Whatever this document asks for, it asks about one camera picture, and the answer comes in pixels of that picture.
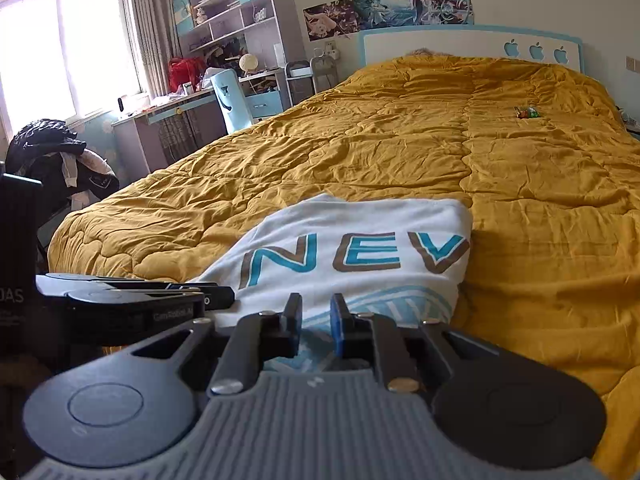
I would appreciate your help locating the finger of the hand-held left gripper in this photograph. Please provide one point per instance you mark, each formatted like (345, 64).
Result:
(217, 297)

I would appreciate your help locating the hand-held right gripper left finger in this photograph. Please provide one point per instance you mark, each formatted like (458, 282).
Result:
(298, 327)

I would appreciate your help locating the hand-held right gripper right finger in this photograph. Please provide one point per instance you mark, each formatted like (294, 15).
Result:
(337, 327)

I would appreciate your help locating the white printed t-shirt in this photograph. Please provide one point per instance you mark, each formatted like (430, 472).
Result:
(360, 230)

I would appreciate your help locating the pile of dark clothes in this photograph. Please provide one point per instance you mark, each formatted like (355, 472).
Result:
(55, 155)

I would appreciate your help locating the checked desk curtain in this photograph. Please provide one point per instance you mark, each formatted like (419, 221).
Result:
(177, 135)

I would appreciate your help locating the grey and blue desk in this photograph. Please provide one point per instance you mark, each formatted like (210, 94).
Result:
(135, 135)

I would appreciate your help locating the blue drawer cabinet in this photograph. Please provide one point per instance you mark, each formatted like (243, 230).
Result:
(262, 105)

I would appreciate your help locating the light blue desk chair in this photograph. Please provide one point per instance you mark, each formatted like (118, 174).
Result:
(235, 100)

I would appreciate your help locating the window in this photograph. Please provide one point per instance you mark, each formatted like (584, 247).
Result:
(65, 50)

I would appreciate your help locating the red bag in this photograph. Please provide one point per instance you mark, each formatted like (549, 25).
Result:
(186, 74)

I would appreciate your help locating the mustard yellow quilt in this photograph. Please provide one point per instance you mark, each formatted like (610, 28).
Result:
(525, 185)

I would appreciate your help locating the round moon lamp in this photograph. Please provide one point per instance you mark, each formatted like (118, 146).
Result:
(248, 62)

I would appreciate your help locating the grey metal rack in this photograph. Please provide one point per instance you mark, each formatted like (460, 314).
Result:
(325, 72)

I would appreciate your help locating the patterned window curtain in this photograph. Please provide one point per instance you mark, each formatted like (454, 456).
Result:
(147, 25)

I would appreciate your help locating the small colourful candy wrapper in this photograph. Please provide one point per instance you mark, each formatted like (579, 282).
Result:
(527, 112)

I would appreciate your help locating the grey and blue bookshelf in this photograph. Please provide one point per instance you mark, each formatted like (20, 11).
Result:
(230, 10)

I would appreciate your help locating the grey fuzzy cushion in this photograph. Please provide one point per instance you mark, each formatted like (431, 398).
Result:
(425, 52)

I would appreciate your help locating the white and blue headboard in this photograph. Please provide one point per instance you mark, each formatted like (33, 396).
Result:
(450, 42)

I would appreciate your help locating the anime wall poster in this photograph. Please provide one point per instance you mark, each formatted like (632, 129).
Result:
(440, 5)
(330, 20)
(385, 10)

